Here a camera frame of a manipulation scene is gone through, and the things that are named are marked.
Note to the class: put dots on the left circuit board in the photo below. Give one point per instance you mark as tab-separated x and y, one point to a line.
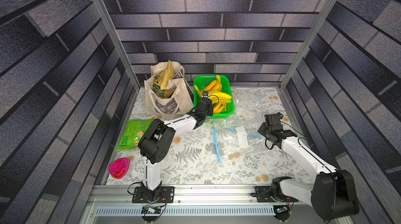
152	210

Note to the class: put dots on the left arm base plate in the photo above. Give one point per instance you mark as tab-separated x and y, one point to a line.
163	194

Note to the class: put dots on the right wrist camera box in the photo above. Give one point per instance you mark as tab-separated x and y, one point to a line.
273	122

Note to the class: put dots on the green chips bag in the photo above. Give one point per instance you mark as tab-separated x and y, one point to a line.
134	131

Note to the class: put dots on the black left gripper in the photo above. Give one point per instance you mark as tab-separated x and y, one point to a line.
211	109

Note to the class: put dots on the clear zip-top bag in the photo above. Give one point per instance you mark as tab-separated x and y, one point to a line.
238	136
249	105

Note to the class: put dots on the snack packets in tote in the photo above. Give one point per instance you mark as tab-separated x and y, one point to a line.
164	73

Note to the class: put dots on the aluminium frame post right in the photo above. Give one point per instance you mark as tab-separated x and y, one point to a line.
302	52

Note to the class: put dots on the aluminium frame post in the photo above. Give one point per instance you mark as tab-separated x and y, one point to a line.
302	52
110	28

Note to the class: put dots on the banana with green stem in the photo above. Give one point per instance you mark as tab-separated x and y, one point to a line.
199	92

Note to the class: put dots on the yellow banana bunch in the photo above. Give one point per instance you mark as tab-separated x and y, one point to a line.
219	98

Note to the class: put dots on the green plastic basket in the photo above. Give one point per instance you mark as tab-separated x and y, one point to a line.
203	81

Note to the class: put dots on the circuit board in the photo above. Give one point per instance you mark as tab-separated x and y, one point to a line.
152	210
282	213

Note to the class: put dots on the aluminium frame post left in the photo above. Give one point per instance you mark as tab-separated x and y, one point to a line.
110	28

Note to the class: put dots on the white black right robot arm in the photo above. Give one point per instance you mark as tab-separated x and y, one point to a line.
333	193

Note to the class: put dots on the beige canvas tote bag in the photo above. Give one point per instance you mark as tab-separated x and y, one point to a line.
181	101

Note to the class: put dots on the pink plastic container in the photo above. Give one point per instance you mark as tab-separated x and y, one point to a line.
119	168

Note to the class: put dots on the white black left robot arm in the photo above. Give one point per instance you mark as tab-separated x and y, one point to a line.
155	143

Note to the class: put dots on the aluminium front rail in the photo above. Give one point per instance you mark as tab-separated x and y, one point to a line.
187	204

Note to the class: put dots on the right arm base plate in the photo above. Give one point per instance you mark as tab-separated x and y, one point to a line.
268	194

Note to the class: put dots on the right circuit board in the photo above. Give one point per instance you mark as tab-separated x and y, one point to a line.
282	213

